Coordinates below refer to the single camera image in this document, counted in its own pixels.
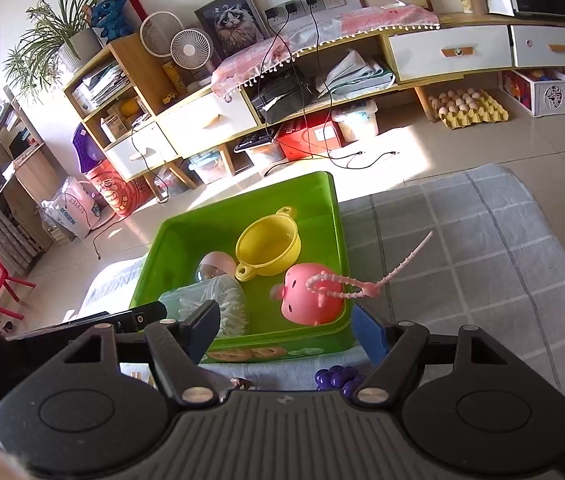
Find wall power strip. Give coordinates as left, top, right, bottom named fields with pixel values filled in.
left=264, top=0, right=345, bottom=25

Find blue stitch plush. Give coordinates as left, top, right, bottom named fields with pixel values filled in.
left=82, top=0, right=134, bottom=44

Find folded light cloths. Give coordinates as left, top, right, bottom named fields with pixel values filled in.
left=315, top=49, right=395, bottom=98

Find yellow toy pot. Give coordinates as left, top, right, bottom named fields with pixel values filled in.
left=235, top=206, right=302, bottom=282

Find grey checked blanket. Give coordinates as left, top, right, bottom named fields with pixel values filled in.
left=64, top=162, right=565, bottom=406

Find clear storage box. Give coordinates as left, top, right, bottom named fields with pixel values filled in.
left=333, top=99, right=379, bottom=143

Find pink pig toy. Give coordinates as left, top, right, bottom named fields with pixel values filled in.
left=269, top=263, right=345, bottom=326

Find purple plastic chair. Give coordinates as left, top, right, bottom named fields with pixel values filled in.
left=72, top=124, right=106, bottom=174

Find black power cable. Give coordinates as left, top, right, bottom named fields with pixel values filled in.
left=253, top=0, right=400, bottom=172

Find wooden tv cabinet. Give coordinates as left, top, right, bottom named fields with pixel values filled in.
left=158, top=6, right=565, bottom=159

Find purple toy grapes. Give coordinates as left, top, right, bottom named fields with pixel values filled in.
left=314, top=365, right=366, bottom=398

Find clear cotton swab jar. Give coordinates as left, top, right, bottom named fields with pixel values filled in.
left=158, top=274, right=250, bottom=338

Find white fan rear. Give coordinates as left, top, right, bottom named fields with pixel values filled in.
left=139, top=11, right=184, bottom=58

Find green plastic bin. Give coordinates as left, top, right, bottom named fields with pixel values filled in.
left=130, top=171, right=354, bottom=363

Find white fan front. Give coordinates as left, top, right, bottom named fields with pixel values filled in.
left=171, top=28, right=213, bottom=70

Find white fan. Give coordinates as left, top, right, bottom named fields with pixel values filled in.
left=171, top=28, right=213, bottom=70
left=139, top=11, right=184, bottom=58

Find white shopping bag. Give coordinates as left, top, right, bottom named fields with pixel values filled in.
left=40, top=177, right=100, bottom=240

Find red patterned bag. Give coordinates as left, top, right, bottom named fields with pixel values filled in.
left=86, top=159, right=154, bottom=219

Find red cardboard box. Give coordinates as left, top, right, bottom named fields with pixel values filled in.
left=276, top=112, right=343, bottom=162

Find white toy crate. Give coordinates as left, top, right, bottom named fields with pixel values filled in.
left=499, top=68, right=565, bottom=118

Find black printer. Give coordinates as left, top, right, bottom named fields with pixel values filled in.
left=250, top=68, right=315, bottom=124

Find pink lace cloth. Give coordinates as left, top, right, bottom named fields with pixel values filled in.
left=211, top=4, right=440, bottom=99

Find framed cat picture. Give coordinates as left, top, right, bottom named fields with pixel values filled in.
left=194, top=0, right=269, bottom=60

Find wooden shelf unit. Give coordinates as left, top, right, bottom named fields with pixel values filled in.
left=64, top=34, right=197, bottom=188

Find potted spider plant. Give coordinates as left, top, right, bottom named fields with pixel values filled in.
left=4, top=0, right=97, bottom=98

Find yellow egg tray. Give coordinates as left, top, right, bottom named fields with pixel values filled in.
left=428, top=88, right=509, bottom=130

